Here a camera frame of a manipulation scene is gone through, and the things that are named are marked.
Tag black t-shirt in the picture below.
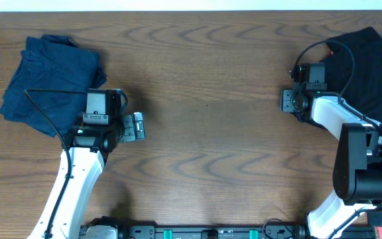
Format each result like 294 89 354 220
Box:
320 27 382 228

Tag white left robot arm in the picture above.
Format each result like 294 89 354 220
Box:
29 112 145 239

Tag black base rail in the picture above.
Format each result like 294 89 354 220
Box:
78 216 313 239

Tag folded navy blue garment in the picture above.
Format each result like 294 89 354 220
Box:
0 35 107 137

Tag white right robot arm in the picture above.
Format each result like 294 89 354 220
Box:
280 90 382 238

